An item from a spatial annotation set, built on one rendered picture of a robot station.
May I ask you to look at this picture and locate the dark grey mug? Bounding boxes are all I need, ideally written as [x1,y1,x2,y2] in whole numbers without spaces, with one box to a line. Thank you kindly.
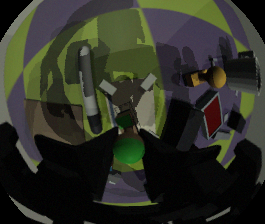
[225,51,262,96]

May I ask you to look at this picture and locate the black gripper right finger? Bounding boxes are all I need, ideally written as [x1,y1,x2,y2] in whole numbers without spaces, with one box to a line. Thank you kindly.
[139,129,222,204]

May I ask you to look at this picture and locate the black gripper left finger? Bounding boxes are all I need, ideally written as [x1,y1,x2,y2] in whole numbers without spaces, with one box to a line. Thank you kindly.
[34,127,119,201]

